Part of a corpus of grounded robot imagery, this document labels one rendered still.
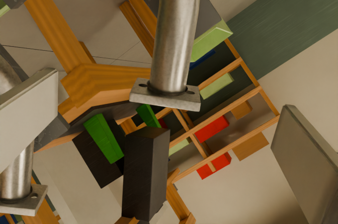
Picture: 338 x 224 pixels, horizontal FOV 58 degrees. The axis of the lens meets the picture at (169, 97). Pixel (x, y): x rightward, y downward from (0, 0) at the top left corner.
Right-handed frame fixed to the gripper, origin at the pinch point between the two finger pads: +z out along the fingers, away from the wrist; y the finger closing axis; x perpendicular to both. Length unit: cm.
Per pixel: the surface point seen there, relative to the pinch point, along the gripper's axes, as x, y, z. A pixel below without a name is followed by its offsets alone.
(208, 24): 4.0, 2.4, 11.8
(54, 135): -9.6, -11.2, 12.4
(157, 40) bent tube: 2.7, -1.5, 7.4
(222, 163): -284, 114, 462
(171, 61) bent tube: 1.5, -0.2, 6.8
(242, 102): -168, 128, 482
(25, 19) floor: -32, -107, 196
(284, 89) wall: -147, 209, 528
